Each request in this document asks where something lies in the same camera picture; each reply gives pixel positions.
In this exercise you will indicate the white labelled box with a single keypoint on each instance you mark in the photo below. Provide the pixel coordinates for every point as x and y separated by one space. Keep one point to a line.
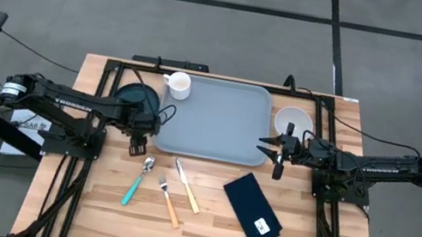
24 127

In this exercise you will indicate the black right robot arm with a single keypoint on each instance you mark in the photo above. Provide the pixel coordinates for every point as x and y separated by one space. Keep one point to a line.
385 167

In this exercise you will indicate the white mug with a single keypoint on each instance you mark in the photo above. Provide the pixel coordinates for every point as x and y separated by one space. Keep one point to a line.
179 84

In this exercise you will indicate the dark teal plate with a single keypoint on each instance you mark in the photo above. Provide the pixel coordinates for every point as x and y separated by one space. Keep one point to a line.
141 93

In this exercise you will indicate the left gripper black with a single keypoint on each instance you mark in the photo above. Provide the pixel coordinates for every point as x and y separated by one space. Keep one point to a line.
144 124

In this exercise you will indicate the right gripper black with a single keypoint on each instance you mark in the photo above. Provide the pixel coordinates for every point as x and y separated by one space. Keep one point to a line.
294 150

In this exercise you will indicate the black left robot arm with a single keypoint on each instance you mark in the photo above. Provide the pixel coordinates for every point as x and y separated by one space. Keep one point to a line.
66 101

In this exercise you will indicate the white ribbed bowl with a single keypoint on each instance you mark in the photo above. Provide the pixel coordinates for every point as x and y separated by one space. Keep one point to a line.
293 120

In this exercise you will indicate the navy napkin with white label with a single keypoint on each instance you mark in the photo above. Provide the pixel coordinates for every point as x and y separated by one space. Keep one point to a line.
248 205

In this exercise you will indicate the black bar behind table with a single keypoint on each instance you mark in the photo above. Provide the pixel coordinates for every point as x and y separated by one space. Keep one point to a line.
168 62

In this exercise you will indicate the black metal table frame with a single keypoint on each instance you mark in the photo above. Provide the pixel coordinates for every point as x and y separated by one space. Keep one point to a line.
217 80

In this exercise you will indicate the grey plastic tray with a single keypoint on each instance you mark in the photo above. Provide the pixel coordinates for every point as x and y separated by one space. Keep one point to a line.
218 124

